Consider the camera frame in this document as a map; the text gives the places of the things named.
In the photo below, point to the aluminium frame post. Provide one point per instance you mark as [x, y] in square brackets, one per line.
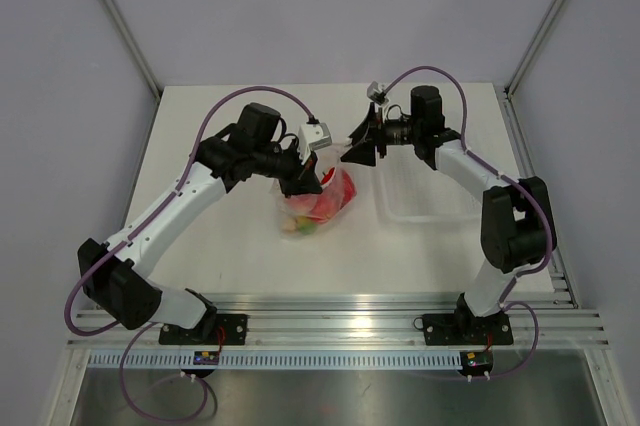
[542, 32]
[136, 55]

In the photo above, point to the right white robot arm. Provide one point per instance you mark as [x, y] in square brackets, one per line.
[517, 236]

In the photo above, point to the left controller board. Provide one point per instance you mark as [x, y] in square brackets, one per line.
[206, 358]

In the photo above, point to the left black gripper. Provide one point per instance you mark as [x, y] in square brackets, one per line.
[303, 179]

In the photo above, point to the left aluminium frame post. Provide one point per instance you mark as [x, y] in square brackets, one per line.
[136, 55]

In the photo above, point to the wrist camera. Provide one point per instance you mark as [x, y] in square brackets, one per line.
[311, 138]
[377, 93]

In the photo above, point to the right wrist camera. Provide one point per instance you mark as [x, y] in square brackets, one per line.
[377, 93]

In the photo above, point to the white plastic food basket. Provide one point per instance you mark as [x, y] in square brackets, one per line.
[409, 191]

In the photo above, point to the right aluminium frame post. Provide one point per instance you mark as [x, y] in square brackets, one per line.
[542, 32]

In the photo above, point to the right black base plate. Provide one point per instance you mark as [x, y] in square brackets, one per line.
[446, 330]

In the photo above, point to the white slotted cable duct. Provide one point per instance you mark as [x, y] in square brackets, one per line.
[282, 360]

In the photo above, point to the clear zip top bag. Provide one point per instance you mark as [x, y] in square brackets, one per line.
[327, 158]

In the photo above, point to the red toy pepper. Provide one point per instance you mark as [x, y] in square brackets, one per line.
[338, 187]

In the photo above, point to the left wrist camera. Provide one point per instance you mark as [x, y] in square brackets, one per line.
[311, 138]

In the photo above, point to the right controller board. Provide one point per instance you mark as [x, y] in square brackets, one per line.
[477, 361]

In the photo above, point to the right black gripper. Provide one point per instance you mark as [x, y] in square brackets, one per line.
[366, 138]

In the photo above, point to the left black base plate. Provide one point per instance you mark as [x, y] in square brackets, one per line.
[230, 329]

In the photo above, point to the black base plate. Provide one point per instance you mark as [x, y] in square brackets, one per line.
[446, 330]
[230, 329]

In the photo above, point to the yellow green toy mango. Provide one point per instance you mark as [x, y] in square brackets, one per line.
[305, 226]

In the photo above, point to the pink toy peach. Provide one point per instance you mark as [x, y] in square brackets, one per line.
[300, 205]

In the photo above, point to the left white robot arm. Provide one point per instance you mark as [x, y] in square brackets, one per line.
[115, 274]

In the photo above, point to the aluminium mounting rail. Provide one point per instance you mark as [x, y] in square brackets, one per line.
[389, 321]

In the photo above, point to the red toy tomato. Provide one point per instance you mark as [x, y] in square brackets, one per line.
[326, 207]

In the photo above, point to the controller board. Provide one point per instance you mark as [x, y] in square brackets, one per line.
[206, 358]
[477, 361]

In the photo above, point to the beige toy garlic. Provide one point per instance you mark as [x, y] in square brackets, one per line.
[289, 225]

